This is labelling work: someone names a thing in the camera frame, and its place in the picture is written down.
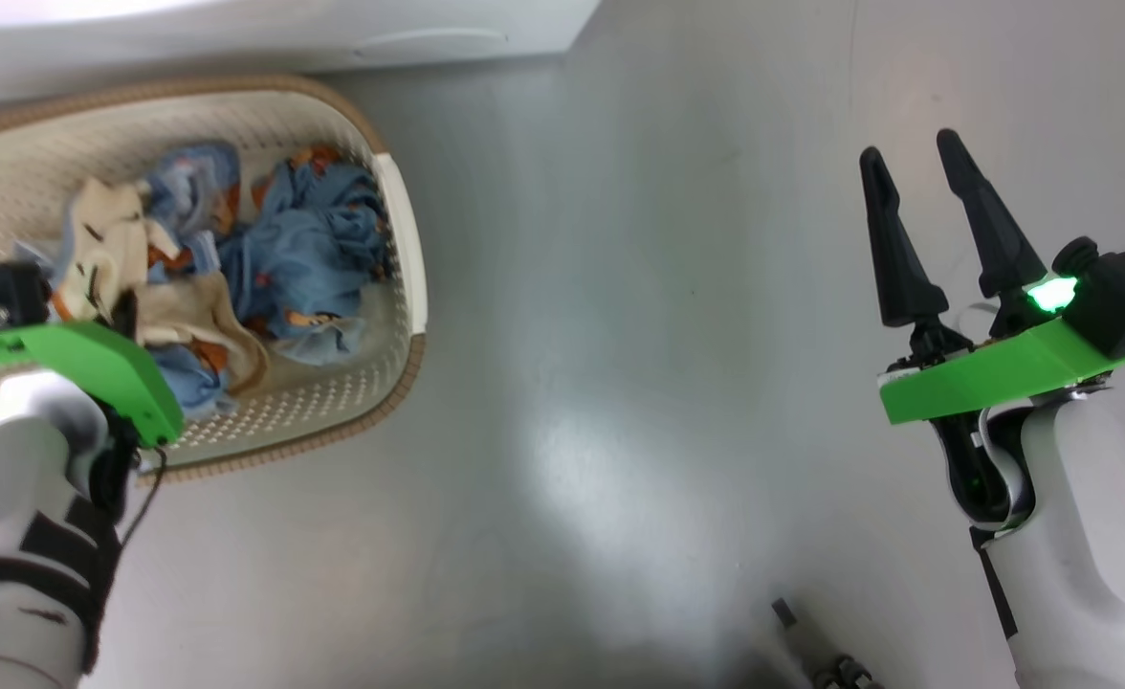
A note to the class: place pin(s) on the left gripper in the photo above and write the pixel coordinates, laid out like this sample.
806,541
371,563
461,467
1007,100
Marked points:
46,402

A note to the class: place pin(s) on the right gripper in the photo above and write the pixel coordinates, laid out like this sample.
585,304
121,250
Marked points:
1017,321

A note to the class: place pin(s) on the beige garment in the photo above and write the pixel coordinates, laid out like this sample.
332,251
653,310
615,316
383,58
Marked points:
113,230

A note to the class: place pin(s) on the light blue printed garment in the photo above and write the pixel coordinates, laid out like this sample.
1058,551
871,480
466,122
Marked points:
194,187

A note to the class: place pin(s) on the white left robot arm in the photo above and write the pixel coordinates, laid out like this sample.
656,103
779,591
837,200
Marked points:
8,555

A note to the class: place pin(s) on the grey metal robot base part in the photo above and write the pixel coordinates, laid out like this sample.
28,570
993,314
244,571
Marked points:
816,660

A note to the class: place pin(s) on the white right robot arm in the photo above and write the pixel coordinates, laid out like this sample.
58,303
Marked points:
1098,574

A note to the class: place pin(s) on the cream perforated laundry basket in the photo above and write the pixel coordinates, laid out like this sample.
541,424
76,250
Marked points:
333,124

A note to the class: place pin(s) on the white front-load washing machine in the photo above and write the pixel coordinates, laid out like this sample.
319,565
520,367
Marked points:
237,38

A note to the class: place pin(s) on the round white filter cover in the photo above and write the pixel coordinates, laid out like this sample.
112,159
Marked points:
429,48

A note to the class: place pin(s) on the green left camera mount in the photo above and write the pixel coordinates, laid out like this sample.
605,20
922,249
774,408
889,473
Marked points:
103,368

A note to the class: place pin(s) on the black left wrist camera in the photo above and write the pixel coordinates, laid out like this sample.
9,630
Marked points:
3,287

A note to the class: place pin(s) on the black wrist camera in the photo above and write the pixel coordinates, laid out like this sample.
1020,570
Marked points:
1122,287
3,287

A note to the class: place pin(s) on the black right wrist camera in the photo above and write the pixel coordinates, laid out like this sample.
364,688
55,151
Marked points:
1122,287

